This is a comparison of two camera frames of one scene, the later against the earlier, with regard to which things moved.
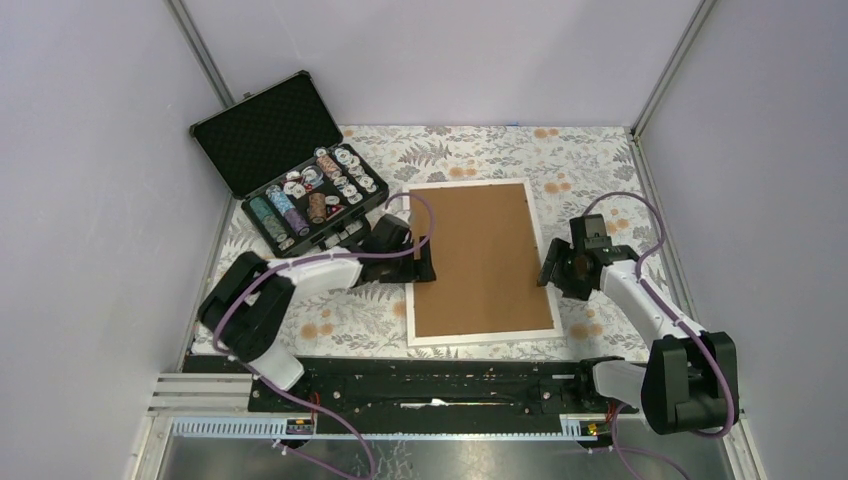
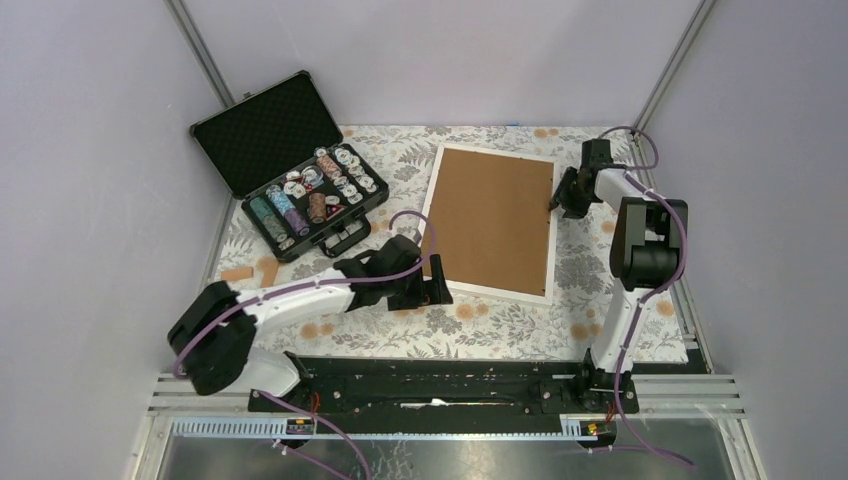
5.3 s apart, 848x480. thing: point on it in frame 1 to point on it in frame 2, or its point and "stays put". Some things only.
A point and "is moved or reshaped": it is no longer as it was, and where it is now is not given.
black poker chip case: x=283 y=153 stays put
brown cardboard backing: x=487 y=270 is moved or reshaped
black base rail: x=440 y=389 stays put
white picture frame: x=486 y=243 is moved or reshaped
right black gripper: x=552 y=257 to x=562 y=195
